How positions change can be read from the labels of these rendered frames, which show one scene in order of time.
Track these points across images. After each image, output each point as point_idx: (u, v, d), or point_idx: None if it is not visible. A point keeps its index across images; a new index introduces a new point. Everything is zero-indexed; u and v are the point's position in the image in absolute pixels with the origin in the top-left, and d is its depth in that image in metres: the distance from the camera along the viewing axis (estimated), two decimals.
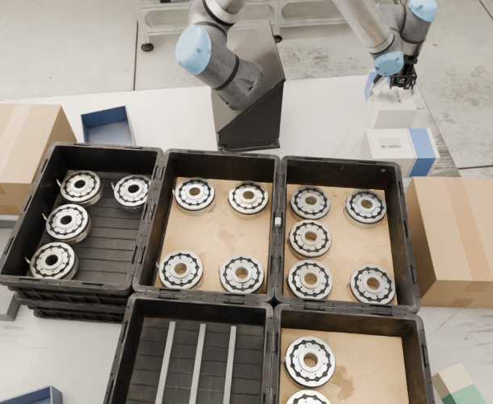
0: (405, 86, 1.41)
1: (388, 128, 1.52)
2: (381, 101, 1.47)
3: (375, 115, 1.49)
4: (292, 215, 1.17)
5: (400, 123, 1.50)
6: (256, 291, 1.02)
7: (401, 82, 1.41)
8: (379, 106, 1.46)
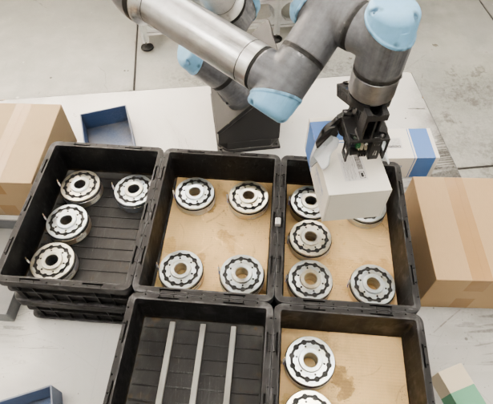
0: (369, 155, 0.80)
1: (348, 217, 0.91)
2: (331, 177, 0.86)
3: (324, 200, 0.87)
4: (292, 215, 1.17)
5: (367, 209, 0.89)
6: (256, 291, 1.02)
7: (362, 149, 0.79)
8: (329, 187, 0.84)
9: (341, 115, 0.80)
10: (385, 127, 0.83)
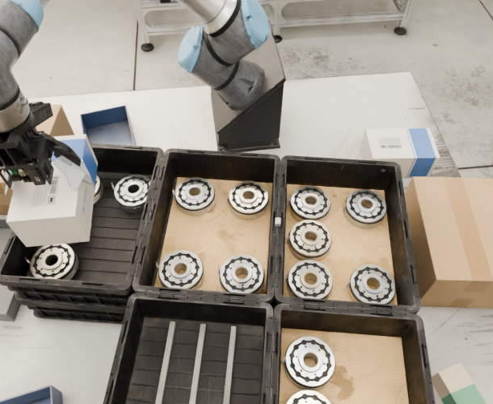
0: (34, 181, 0.76)
1: (53, 243, 0.87)
2: (18, 202, 0.82)
3: None
4: (292, 215, 1.17)
5: (66, 235, 0.85)
6: (256, 291, 1.02)
7: (25, 175, 0.76)
8: (10, 213, 0.81)
9: None
10: (64, 151, 0.80)
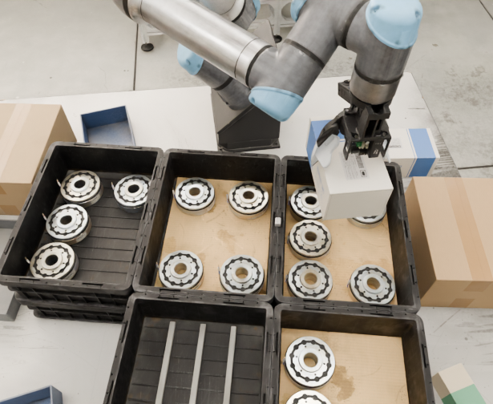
0: (371, 154, 0.80)
1: (349, 216, 0.90)
2: (332, 175, 0.86)
3: (325, 199, 0.87)
4: (292, 215, 1.17)
5: (368, 208, 0.89)
6: (256, 291, 1.02)
7: (363, 147, 0.79)
8: (330, 186, 0.84)
9: (341, 114, 0.80)
10: (386, 126, 0.83)
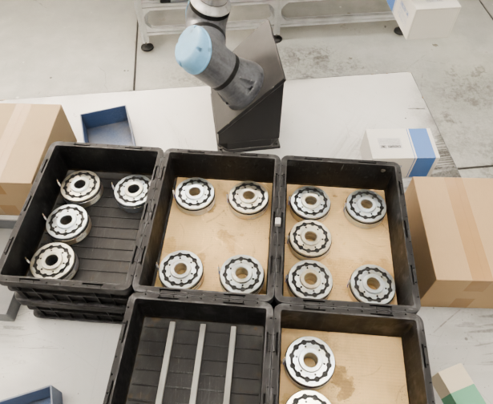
0: None
1: (425, 37, 1.23)
2: (416, 0, 1.18)
3: (410, 19, 1.20)
4: (292, 215, 1.17)
5: (440, 28, 1.21)
6: (256, 291, 1.02)
7: None
8: (416, 5, 1.17)
9: None
10: None
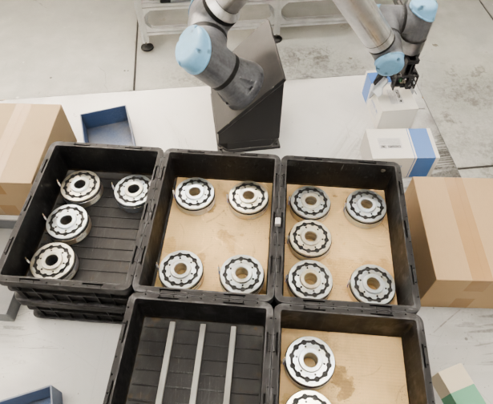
0: (406, 86, 1.41)
1: (391, 128, 1.52)
2: (382, 102, 1.47)
3: (377, 116, 1.48)
4: (292, 215, 1.17)
5: (403, 123, 1.50)
6: (256, 291, 1.02)
7: (402, 82, 1.41)
8: (382, 107, 1.46)
9: None
10: None
